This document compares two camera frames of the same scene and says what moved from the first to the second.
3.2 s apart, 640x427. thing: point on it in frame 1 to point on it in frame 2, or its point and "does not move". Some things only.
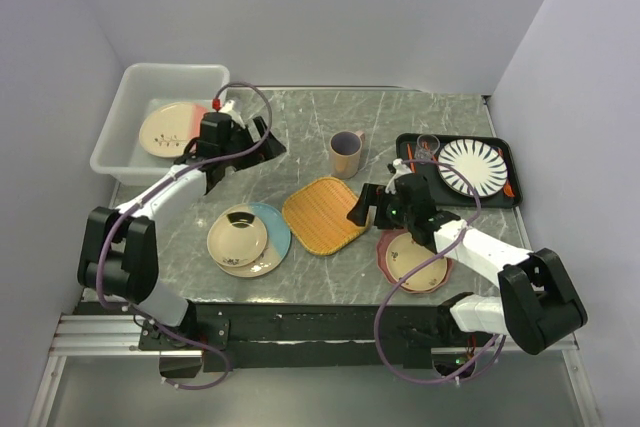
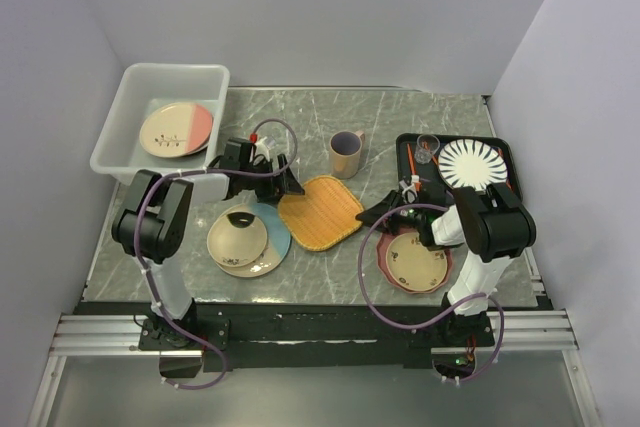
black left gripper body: (240, 138) to (262, 167)
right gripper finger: (368, 194) to (372, 215)
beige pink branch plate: (168, 129) does not move
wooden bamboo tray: (317, 216) does not move
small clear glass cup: (427, 146) does not move
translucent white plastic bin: (119, 154) does not move
